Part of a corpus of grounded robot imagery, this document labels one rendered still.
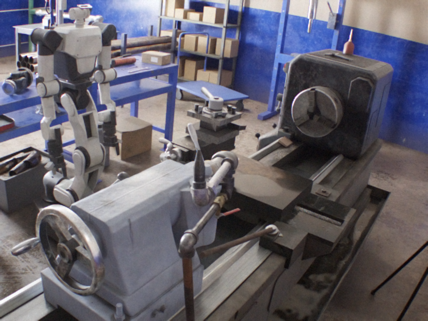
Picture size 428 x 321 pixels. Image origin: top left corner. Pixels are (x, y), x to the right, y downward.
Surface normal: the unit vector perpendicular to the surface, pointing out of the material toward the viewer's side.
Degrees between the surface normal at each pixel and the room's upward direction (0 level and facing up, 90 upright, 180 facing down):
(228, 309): 0
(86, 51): 90
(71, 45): 85
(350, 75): 90
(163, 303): 90
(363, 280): 0
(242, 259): 0
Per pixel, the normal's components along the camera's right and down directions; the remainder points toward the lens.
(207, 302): 0.10, -0.90
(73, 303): -0.55, 0.30
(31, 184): 0.85, 0.30
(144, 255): 0.81, -0.01
